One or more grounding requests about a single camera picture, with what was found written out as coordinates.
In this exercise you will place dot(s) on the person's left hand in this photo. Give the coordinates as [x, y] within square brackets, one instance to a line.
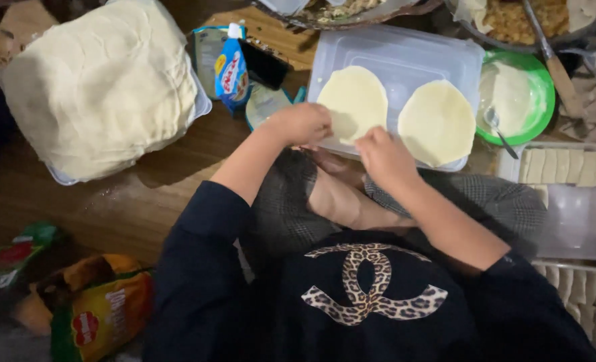
[298, 123]

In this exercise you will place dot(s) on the person's right hand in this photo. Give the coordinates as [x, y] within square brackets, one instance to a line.
[386, 161]

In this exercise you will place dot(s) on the person's right fingers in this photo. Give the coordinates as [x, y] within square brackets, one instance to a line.
[367, 145]

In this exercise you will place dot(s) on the person's left fingers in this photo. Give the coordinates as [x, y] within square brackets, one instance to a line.
[324, 129]

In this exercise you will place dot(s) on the round pale dough wrapper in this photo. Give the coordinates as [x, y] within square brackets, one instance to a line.
[436, 123]
[355, 98]

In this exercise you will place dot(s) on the person's bare leg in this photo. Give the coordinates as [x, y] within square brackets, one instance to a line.
[340, 198]

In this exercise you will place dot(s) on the small white and blue dish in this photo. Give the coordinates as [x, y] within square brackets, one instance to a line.
[266, 103]

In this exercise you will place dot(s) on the person's grey plaid trousers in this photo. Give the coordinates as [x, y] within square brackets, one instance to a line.
[282, 201]

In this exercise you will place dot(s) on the black phone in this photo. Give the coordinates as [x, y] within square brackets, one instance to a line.
[263, 64]

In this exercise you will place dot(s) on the clear plastic container lid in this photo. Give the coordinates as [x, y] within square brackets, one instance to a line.
[403, 55]

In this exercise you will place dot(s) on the wooden cutting board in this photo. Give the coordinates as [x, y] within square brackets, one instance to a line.
[277, 37]

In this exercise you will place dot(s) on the blue squeeze pouch white cap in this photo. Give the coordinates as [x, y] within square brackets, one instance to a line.
[231, 73]

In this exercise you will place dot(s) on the metal pan with foil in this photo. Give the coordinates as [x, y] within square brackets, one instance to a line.
[348, 11]

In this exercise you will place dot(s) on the metal spoon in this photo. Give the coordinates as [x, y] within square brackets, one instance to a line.
[498, 129]

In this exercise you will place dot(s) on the green bowl of white paste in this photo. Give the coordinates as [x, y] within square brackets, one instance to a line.
[519, 95]

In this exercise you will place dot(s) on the person's dark leopard-print sweatshirt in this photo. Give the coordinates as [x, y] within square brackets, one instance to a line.
[288, 311]

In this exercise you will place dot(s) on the container of folded dough parcels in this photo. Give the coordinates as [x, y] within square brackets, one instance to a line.
[564, 166]

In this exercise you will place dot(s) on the metal pan of filling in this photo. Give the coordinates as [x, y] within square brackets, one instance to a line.
[529, 20]

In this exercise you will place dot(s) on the large stack of dough sheets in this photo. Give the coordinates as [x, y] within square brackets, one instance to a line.
[96, 85]

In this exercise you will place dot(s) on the white tray of dough parcels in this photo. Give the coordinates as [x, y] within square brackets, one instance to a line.
[584, 296]

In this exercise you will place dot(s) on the yellow orange snack bag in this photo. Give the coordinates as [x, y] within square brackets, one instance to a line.
[94, 311]

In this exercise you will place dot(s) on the brown cardboard piece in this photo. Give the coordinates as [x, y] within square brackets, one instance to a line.
[18, 27]

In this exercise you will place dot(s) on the green and red bag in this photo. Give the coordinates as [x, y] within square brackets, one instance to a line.
[11, 256]

